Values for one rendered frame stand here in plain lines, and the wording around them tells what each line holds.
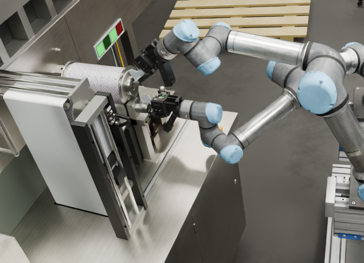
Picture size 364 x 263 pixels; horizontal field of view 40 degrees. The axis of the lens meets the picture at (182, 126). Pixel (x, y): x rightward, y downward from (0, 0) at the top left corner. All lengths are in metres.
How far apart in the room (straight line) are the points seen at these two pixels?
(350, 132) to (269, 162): 1.65
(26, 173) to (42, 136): 0.30
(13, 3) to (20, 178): 0.64
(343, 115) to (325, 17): 3.10
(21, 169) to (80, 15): 0.68
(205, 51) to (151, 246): 0.69
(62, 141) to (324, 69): 0.87
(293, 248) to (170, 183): 1.07
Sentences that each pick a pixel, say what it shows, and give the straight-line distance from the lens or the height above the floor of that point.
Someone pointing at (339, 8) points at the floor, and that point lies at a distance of 4.77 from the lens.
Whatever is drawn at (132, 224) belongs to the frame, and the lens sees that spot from 1.83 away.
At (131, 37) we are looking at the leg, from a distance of 2.85.
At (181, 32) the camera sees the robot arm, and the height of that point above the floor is 1.51.
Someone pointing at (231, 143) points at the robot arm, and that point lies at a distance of 1.84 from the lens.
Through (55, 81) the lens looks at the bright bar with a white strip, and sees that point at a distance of 1.68.
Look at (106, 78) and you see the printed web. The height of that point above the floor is 1.30.
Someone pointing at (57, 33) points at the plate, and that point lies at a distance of 2.05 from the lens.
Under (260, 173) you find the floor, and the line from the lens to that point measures 3.16.
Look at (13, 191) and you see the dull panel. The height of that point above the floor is 1.03.
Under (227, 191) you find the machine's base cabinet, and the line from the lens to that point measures 2.33.
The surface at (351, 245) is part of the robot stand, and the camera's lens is 2.58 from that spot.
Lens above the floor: 2.30
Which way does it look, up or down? 40 degrees down
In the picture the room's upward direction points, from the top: 13 degrees counter-clockwise
